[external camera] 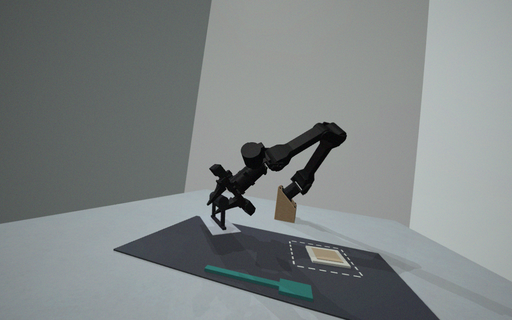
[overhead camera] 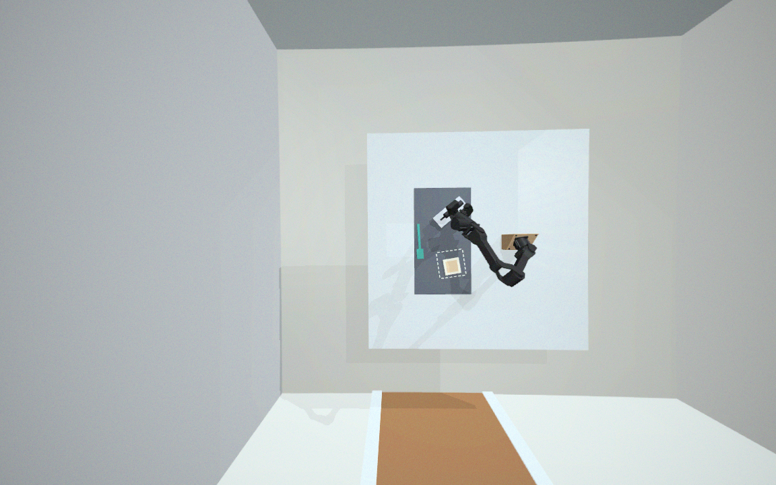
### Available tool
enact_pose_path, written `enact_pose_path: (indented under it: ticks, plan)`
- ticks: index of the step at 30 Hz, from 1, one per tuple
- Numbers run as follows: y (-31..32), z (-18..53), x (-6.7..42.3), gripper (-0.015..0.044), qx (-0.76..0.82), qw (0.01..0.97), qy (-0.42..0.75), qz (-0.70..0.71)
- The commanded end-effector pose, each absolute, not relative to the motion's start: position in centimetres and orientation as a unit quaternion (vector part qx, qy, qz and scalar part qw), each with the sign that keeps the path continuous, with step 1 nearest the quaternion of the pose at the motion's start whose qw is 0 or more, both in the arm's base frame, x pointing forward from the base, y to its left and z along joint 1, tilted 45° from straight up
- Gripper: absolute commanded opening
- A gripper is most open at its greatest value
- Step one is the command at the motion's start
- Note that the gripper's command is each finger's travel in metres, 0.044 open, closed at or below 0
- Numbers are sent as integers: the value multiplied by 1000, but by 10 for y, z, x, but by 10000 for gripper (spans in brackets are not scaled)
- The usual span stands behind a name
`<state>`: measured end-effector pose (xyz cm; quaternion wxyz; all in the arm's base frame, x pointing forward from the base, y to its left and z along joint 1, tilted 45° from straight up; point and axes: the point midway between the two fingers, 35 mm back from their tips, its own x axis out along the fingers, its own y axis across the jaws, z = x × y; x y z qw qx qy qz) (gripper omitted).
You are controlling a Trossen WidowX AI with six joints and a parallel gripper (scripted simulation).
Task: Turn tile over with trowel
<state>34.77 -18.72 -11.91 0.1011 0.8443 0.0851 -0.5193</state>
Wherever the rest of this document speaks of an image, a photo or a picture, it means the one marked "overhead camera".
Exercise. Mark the beige square tile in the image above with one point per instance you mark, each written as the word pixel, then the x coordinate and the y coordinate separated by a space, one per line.
pixel 451 266

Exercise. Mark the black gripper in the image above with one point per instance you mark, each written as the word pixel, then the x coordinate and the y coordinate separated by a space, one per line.
pixel 452 209

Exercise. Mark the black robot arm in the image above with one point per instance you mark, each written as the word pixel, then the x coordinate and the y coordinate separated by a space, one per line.
pixel 478 237

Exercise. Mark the teal flat spatula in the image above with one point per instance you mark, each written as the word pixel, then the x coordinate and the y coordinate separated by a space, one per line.
pixel 420 252

